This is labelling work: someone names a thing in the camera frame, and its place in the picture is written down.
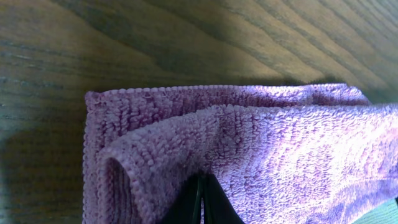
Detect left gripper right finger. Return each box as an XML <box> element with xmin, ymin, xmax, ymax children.
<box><xmin>203</xmin><ymin>174</ymin><xmax>244</xmax><ymax>224</ymax></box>

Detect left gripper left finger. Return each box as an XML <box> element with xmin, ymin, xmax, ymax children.
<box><xmin>159</xmin><ymin>174</ymin><xmax>203</xmax><ymax>224</ymax></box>

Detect purple microfiber cloth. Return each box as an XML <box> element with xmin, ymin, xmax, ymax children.
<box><xmin>83</xmin><ymin>84</ymin><xmax>397</xmax><ymax>223</ymax></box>

